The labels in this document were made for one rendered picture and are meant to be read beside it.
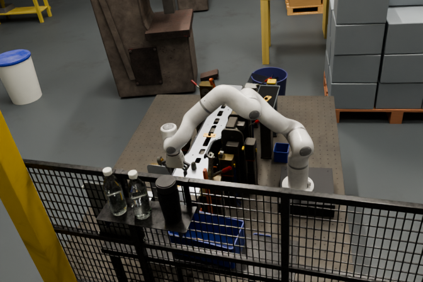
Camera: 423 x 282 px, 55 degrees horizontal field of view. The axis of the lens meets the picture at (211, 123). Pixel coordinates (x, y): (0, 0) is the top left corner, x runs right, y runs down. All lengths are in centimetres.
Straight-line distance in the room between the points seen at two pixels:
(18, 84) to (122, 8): 181
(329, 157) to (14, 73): 418
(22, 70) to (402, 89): 451
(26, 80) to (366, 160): 426
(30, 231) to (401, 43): 349
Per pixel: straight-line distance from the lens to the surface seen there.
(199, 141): 261
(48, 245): 204
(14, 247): 385
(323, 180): 259
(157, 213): 156
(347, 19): 407
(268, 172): 279
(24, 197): 185
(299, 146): 220
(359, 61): 425
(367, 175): 393
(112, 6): 494
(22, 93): 592
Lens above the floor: 251
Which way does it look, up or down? 33 degrees down
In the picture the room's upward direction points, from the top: 7 degrees counter-clockwise
